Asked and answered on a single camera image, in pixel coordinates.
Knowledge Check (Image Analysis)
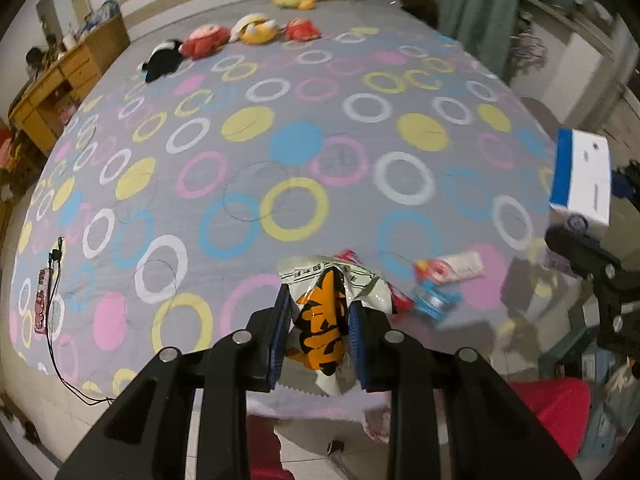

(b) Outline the orange snack bag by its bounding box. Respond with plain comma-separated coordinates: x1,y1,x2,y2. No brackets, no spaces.
278,249,394,396

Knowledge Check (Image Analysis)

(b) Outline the red snack wrapper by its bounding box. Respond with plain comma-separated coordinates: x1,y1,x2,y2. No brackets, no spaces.
335,249,414,315

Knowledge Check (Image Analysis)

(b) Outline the teal snack packet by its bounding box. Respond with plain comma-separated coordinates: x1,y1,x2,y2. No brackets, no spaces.
412,280,462,324

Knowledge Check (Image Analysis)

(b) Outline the blue white carton box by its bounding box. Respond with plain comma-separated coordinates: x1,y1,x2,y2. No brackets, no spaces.
549,129,612,240

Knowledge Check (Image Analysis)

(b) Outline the white red cigarette box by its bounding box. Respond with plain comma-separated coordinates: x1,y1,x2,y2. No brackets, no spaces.
413,250,484,285

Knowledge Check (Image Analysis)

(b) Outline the red trouser leg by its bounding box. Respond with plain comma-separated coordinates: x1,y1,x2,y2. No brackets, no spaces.
510,378,591,460
246,416,295,480

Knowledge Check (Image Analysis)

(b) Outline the grey plastic stool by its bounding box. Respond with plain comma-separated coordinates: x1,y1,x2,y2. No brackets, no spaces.
522,98,562,142

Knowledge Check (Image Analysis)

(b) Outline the bed with circle-pattern sheet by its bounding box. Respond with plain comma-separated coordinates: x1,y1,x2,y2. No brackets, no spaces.
1,0,563,403

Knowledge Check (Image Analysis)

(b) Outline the pink phone on bed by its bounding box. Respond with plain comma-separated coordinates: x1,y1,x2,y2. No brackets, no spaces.
34,266,53,335

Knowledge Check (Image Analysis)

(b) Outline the black white plush toy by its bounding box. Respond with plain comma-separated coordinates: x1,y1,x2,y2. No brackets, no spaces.
139,39,183,84

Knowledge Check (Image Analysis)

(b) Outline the small red plush toy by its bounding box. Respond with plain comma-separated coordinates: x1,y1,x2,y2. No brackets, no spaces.
283,18,321,42

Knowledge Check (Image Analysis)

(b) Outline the yellow white plush toy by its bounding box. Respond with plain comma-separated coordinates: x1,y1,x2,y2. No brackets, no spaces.
229,13,280,46

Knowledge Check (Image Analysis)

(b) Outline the small yellow plush toy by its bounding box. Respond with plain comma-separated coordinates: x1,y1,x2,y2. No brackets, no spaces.
270,0,316,10

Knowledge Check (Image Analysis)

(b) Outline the wooden desk with drawers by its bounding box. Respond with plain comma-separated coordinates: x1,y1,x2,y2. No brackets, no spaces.
9,15,130,155

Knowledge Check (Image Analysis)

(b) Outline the wall mirror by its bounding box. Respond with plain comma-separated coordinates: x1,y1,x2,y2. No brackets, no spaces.
36,0,92,40

